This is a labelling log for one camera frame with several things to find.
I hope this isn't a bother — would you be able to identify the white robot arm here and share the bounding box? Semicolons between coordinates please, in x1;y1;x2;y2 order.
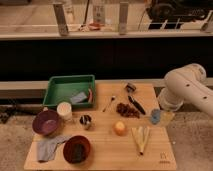
158;63;213;117

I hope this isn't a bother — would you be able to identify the metal spoon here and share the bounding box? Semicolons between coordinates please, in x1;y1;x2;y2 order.
102;95;116;112

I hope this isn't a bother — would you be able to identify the red chili pepper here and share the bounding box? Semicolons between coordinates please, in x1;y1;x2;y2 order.
88;89;93;103

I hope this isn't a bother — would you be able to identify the small dark round container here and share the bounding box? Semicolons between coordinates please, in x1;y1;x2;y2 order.
125;83;136;93

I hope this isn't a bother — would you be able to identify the grey-blue sponge in tray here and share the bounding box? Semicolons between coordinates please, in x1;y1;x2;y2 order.
70;92;87;104

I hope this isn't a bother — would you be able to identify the small metal cup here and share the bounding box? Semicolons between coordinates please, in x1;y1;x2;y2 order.
79;115;92;130

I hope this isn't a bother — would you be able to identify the orange fruit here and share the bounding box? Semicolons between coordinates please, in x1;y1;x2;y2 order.
113;121;126;136

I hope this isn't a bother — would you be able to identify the green plastic tray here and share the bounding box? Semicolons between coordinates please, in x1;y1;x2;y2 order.
43;75;96;109

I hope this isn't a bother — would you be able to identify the white cup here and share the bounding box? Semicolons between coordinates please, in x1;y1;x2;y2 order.
57;102;72;121

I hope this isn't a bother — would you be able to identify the blue cup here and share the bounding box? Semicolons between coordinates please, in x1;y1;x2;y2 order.
150;109;161;124

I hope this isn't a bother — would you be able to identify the dark sponge in bowl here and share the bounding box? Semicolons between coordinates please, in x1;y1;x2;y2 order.
72;144;85;163

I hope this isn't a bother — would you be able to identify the red-brown bowl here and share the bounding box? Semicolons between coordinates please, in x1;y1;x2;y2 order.
63;135;91;164

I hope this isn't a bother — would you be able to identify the purple bowl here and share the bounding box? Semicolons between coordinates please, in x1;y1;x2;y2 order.
32;110;61;136

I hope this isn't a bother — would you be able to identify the grey cloth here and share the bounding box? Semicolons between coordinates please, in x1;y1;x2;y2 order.
37;135;70;162

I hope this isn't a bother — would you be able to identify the black vehicle in background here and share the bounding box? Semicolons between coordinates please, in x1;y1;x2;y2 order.
146;0;213;29

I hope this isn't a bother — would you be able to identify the right metal post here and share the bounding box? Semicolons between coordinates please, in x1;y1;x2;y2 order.
118;2;129;35

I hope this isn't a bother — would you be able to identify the metal post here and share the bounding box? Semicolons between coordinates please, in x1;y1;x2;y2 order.
53;2;69;36
118;2;129;35

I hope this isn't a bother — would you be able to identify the left metal post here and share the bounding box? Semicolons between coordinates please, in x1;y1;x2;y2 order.
53;2;69;36

